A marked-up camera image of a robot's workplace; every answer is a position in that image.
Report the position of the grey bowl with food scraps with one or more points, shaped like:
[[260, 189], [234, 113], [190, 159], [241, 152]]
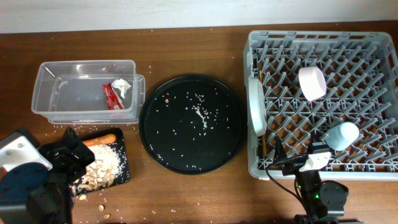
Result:
[[257, 106]]

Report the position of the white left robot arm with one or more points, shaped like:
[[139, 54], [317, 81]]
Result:
[[153, 195]]

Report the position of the grey dishwasher rack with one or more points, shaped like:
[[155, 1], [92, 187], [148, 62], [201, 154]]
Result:
[[360, 70]]

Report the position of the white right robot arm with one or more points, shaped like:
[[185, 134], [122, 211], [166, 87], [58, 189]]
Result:
[[322, 200]]

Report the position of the orange carrot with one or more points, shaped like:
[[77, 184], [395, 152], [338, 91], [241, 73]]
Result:
[[107, 139]]

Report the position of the blue cup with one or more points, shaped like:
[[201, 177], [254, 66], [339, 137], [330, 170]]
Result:
[[342, 136]]

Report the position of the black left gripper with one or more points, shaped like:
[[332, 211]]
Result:
[[75, 168]]

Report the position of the round black tray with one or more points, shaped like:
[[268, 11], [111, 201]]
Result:
[[193, 124]]

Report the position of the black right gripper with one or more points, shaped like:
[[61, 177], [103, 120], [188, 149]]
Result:
[[280, 158]]

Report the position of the pile of rice and shells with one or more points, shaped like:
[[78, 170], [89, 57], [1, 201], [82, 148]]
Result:
[[109, 168]]

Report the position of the white tissue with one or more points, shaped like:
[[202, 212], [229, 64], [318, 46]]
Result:
[[122, 85]]

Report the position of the red snack wrapper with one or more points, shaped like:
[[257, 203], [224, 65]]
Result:
[[112, 100]]

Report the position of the black rectangular bin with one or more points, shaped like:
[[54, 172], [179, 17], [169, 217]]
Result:
[[119, 141]]

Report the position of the clear plastic bin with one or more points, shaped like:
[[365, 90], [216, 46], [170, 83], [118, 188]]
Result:
[[71, 92]]

